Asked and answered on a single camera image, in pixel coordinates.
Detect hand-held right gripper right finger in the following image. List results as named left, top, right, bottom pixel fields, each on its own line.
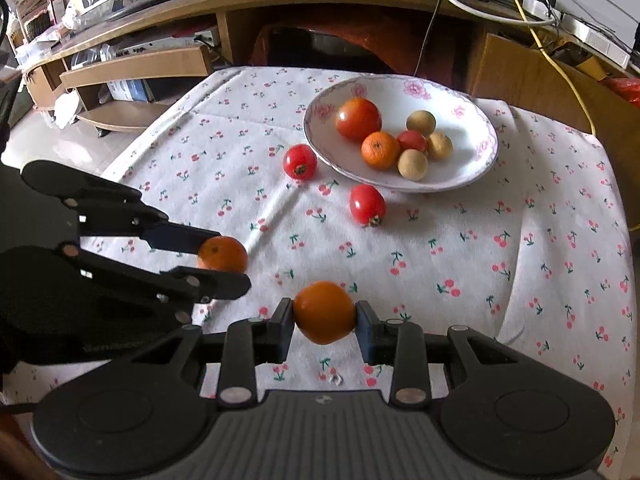
left=355, top=301, right=519, bottom=407

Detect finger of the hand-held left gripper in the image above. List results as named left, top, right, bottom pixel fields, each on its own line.
left=59, top=242, right=252, bottom=322
left=21, top=160, right=221, bottom=257

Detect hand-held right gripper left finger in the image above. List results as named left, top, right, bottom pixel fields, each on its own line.
left=131, top=297, right=297, bottom=407

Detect small mandarin orange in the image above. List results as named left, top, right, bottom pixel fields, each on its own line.
left=196, top=235, right=249, bottom=275
left=361, top=131, right=402, bottom=170

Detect smooth bright orange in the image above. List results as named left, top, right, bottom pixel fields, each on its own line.
left=293, top=281, right=359, bottom=346

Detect oblong red tomato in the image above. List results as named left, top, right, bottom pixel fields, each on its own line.
left=349, top=184, right=387, bottom=227

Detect red tomato with stem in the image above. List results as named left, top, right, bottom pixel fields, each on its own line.
left=283, top=143, right=319, bottom=180

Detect tan longan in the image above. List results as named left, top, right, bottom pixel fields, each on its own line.
left=426, top=132, right=454, bottom=162
left=397, top=149, right=430, bottom=181
left=406, top=110, right=437, bottom=137

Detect white floral plate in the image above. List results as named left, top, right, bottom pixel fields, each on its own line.
left=303, top=74, right=499, bottom=194

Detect cherry print tablecloth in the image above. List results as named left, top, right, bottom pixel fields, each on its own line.
left=2, top=66, right=636, bottom=471

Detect small red tomato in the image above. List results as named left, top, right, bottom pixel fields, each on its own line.
left=396, top=130, right=428, bottom=155

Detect large red tomato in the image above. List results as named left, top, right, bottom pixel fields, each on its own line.
left=335, top=97, right=383, bottom=143

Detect metal pot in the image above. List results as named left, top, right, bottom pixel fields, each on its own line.
left=304, top=30, right=372, bottom=57

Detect dark red plastic bag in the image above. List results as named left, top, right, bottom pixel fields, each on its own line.
left=250, top=21, right=403, bottom=75

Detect wooden television stand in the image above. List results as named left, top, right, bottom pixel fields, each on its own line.
left=20, top=0, right=640, bottom=233

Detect bright red plastic bag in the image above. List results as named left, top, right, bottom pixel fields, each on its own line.
left=607, top=77, right=640, bottom=110

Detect white power strip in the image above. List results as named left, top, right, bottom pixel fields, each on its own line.
left=520, top=0, right=632, bottom=69

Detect yellow cable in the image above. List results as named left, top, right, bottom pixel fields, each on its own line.
left=422, top=0, right=597, bottom=137

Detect thick white cable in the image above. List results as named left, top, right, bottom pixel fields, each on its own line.
left=444, top=0, right=548, bottom=27

